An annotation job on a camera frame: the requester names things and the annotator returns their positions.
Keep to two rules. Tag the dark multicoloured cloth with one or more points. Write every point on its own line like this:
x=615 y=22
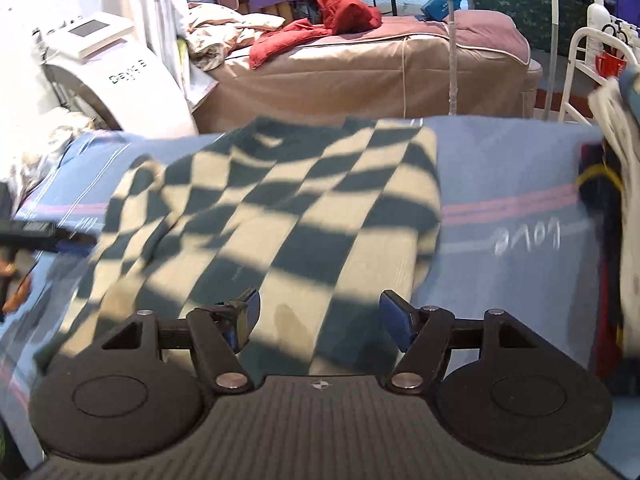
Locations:
x=602 y=200

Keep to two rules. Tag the green printed board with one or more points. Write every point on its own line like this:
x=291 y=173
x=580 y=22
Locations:
x=520 y=10

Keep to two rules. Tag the grey stand pole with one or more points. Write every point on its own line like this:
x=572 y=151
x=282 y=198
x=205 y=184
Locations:
x=555 y=35

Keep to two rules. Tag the beige floral cloth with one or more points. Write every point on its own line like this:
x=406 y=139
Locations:
x=45 y=145

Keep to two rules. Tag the blue striped blanket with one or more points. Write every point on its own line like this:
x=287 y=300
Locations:
x=500 y=170

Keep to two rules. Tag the pink cushion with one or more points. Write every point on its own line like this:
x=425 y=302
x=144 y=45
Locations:
x=480 y=35

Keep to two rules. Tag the transparent stand pole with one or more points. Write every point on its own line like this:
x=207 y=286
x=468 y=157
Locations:
x=452 y=60

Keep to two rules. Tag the white hanging garment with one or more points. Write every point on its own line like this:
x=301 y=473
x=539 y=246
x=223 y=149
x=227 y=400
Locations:
x=165 y=20

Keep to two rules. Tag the beige crumpled blanket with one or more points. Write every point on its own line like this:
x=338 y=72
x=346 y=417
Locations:
x=220 y=35

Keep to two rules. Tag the person's left hand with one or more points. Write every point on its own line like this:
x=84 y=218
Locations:
x=14 y=300

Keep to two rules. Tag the white cloth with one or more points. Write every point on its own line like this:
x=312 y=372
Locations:
x=622 y=135

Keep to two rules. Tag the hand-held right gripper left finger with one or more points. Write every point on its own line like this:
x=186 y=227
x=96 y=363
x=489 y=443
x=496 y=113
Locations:
x=250 y=312

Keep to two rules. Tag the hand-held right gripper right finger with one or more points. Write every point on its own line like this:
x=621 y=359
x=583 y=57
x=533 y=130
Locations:
x=395 y=320

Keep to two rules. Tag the blue bag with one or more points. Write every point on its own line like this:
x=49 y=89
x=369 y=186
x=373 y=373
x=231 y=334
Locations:
x=442 y=5

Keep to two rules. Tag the green cream checkered sweater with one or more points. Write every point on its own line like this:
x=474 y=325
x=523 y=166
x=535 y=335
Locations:
x=300 y=210

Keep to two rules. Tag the red garment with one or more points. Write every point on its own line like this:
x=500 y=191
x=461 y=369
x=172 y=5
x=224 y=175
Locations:
x=350 y=12

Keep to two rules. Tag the white pump bottle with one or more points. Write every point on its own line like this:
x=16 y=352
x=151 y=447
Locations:
x=596 y=12

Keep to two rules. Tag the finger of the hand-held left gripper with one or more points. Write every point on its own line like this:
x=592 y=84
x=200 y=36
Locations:
x=45 y=237

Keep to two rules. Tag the white beauty machine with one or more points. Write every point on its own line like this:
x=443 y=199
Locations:
x=125 y=85

